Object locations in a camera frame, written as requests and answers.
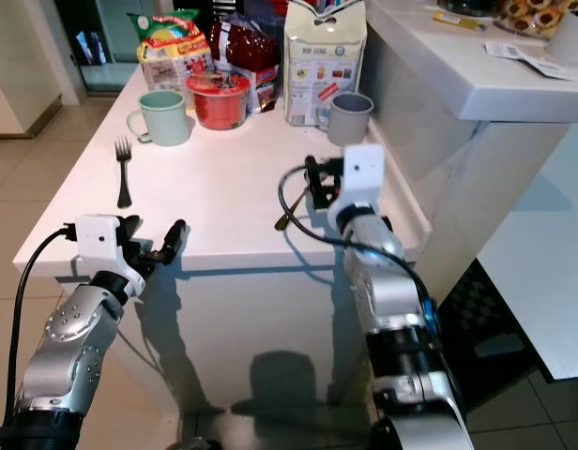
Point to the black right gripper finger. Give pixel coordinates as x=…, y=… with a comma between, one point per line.
x=312, y=171
x=322, y=197

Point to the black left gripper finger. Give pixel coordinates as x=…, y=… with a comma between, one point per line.
x=174, y=236
x=129, y=231

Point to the metal spoon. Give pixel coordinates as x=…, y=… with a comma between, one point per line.
x=285, y=220

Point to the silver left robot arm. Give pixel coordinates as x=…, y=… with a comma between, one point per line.
x=68, y=328

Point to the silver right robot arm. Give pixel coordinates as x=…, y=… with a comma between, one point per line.
x=406, y=319

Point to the dark metal fork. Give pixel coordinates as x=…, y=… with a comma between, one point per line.
x=124, y=173

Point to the grey cup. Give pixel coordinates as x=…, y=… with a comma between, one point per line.
x=351, y=119

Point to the large white printed bag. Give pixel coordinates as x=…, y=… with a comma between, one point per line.
x=325, y=61

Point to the pale green mug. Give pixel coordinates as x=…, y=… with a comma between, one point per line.
x=163, y=119

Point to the red plastic bowl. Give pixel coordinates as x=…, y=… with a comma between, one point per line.
x=219, y=100

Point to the dark red snack bag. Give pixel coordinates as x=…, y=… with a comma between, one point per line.
x=244, y=52

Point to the yellow green snack bag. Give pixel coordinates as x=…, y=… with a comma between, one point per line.
x=169, y=47

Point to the glass door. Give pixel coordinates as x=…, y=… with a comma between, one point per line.
x=111, y=37

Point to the small yellow packet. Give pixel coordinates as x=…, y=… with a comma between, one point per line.
x=458, y=19

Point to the black plastic crate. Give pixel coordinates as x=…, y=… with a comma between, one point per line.
x=486, y=337

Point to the white paper leaflet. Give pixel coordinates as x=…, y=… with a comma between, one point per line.
x=524, y=56

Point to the pack of cookies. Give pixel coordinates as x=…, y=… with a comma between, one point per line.
x=528, y=14

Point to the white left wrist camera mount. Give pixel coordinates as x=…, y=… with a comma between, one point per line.
x=101, y=242

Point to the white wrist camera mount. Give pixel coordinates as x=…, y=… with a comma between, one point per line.
x=359, y=178
x=101, y=242

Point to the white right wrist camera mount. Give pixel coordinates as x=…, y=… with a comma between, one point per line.
x=359, y=178

